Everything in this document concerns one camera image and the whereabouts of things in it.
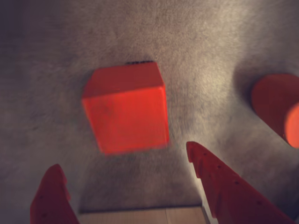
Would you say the brown table mat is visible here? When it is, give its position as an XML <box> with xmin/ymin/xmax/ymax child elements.
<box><xmin>0</xmin><ymin>0</ymin><xmax>299</xmax><ymax>224</ymax></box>

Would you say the red rounded prism block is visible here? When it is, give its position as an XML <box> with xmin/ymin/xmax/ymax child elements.
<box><xmin>250</xmin><ymin>73</ymin><xmax>299</xmax><ymax>149</ymax></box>

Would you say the red cube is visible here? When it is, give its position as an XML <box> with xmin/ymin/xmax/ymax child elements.
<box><xmin>81</xmin><ymin>61</ymin><xmax>170</xmax><ymax>155</ymax></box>

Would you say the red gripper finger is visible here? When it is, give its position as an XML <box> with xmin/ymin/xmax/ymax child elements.
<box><xmin>185</xmin><ymin>141</ymin><xmax>296</xmax><ymax>224</ymax></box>
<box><xmin>29</xmin><ymin>163</ymin><xmax>80</xmax><ymax>224</ymax></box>

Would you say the wooden shape sorter box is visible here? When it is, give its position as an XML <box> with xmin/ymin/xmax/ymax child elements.
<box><xmin>78</xmin><ymin>205</ymin><xmax>208</xmax><ymax>224</ymax></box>

